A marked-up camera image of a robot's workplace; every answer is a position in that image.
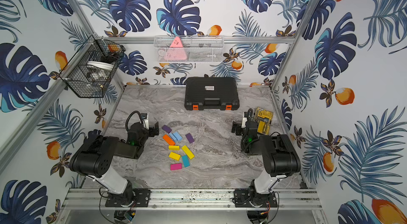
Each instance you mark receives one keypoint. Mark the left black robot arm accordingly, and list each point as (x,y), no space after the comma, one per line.
(94,158)

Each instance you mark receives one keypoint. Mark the orange block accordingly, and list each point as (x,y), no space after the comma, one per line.
(169,140)

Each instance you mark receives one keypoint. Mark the small yellow block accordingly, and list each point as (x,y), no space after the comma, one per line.
(174,147)

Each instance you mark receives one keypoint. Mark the light blue block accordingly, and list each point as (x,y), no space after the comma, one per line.
(174,137)
(177,136)

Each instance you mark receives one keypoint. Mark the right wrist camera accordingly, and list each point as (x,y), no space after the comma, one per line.
(245,119)

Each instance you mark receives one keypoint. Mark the clear mesh wall shelf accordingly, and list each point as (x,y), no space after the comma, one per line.
(199,49)

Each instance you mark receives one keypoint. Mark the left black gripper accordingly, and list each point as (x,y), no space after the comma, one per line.
(152,130)

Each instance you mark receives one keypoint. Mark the pink triangle object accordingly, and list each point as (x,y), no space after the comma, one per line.
(176,51)

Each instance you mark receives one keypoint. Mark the black wire basket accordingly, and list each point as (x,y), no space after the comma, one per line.
(86,81)

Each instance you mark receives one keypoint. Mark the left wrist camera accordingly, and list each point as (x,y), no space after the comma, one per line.
(145,122)

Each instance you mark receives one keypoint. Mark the yellow block lower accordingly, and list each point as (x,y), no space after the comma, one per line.
(174,156)

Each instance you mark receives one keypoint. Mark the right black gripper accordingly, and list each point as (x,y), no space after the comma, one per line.
(236,126)

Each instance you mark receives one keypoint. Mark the light blue block right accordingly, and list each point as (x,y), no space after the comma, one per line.
(177,136)

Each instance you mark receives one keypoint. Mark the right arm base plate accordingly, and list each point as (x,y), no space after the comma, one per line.
(254,198)

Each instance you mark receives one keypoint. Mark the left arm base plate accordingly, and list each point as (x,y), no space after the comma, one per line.
(135,199)

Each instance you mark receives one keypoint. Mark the magenta block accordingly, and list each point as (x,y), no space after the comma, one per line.
(175,167)

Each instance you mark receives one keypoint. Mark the black plastic tool case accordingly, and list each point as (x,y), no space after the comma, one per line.
(218,93)

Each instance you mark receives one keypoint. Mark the aluminium front rail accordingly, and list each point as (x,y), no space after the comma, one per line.
(195,199)

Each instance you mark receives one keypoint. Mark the light blue block left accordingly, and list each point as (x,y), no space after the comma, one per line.
(174,137)

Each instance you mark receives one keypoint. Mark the white coil in basket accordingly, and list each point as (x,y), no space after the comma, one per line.
(100,65)

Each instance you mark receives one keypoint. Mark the yellow screwdriver bit set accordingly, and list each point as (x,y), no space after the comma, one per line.
(263,118)

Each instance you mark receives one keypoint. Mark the long yellow block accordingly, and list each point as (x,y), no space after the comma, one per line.
(188,152)

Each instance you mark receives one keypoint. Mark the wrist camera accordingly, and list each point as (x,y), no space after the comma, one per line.
(145,122)
(245,119)

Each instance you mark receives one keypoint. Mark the purple block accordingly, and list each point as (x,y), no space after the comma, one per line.
(167,129)
(190,138)

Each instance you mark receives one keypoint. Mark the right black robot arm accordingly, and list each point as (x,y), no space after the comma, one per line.
(280,159)

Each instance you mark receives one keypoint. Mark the teal block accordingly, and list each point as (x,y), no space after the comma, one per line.
(185,160)

